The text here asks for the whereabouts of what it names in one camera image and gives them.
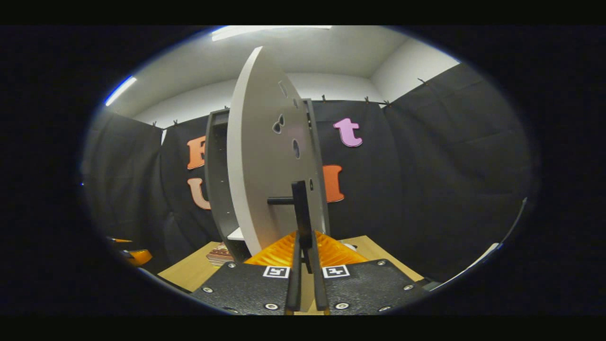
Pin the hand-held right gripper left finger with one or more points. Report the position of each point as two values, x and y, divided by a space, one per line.
294 284

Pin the brown patterned cover book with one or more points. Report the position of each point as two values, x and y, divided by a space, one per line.
218 250

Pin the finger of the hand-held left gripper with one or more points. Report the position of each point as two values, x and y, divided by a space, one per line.
139 257
120 240

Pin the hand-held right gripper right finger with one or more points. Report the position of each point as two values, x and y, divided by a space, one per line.
318 284

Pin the ceiling light strip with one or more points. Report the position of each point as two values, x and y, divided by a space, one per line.
120 90

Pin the grey cabinet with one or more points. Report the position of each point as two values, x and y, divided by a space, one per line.
215 189

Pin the black backdrop cloth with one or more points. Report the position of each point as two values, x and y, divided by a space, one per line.
426 166

